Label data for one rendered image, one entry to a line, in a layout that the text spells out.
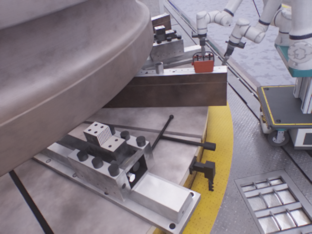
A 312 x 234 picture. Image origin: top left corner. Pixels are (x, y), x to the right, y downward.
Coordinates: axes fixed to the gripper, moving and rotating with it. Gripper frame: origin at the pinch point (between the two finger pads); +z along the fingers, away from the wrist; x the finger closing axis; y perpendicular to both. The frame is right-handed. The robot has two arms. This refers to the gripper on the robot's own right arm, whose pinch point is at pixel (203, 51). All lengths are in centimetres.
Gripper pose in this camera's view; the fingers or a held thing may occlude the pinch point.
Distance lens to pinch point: 223.1
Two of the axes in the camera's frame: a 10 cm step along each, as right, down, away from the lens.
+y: 9.8, -0.3, -2.0
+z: 1.4, 8.1, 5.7
